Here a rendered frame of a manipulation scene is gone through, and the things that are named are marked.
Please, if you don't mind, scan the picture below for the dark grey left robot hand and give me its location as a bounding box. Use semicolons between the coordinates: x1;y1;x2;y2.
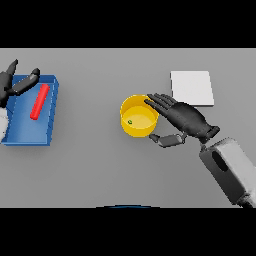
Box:
0;59;41;109

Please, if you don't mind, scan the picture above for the blue tray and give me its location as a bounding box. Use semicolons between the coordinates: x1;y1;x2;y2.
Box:
0;74;60;147

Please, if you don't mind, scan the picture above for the pale square measuring scale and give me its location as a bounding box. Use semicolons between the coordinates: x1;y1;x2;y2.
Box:
170;70;215;107

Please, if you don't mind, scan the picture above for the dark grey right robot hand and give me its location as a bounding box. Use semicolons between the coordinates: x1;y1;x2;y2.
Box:
143;92;221;149

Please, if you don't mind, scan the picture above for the red beaker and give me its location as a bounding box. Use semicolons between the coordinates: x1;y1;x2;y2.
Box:
29;83;51;121

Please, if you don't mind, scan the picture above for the yellow bowl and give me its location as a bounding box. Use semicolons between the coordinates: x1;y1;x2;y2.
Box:
119;94;160;139

